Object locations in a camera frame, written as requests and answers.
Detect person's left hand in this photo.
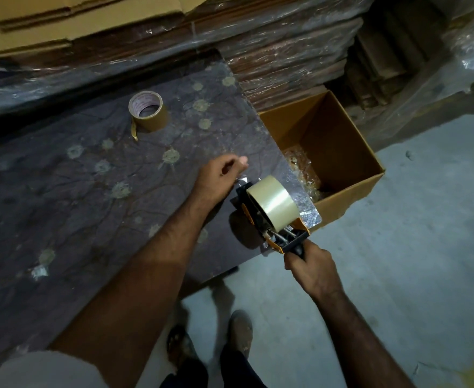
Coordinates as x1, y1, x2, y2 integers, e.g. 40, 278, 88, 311
192, 154, 249, 207

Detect dark floral plastic table cover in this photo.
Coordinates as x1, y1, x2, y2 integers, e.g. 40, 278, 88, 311
0, 50, 323, 376

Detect plastic-wrapped cardboard pallet load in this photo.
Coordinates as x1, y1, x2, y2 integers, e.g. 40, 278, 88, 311
334, 0, 474, 152

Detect person's right shoe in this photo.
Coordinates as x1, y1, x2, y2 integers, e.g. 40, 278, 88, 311
226, 310, 254, 359

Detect person's right forearm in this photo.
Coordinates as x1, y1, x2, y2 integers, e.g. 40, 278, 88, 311
313, 290, 416, 388

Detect person's shoe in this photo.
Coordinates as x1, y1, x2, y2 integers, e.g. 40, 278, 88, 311
226, 310, 254, 359
166, 324, 200, 371

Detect person's left shoe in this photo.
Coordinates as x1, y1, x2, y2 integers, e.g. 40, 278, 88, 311
166, 324, 200, 371

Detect clear packing tape roll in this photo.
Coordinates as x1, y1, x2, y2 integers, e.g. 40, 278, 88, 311
246, 175, 301, 233

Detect plastic-wrapped brown cardboard stack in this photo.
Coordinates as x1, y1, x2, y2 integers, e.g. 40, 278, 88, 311
0, 0, 379, 119

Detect person's left forearm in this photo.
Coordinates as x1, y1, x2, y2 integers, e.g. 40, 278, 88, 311
48, 189, 222, 378

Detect black orange tape dispenser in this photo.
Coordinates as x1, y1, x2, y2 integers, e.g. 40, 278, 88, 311
231, 179, 311, 260

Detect open brown cardboard box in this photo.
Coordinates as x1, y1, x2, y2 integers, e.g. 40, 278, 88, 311
259, 90, 386, 233

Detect light flat cardboard sheets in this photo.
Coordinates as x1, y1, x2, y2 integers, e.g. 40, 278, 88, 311
0, 0, 225, 63

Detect person's dark trousers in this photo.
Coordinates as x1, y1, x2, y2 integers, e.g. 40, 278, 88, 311
159, 344, 268, 388

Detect brown packing tape roll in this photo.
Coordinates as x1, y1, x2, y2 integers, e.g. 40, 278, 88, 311
128, 90, 169, 141

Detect crumpled clear plastic waste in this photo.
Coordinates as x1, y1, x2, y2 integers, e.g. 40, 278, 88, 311
282, 144, 323, 203

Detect person's right hand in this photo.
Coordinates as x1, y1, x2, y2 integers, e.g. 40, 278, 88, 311
283, 239, 345, 300

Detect person's white shirt sleeve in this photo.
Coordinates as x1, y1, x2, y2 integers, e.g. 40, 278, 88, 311
0, 350, 110, 388

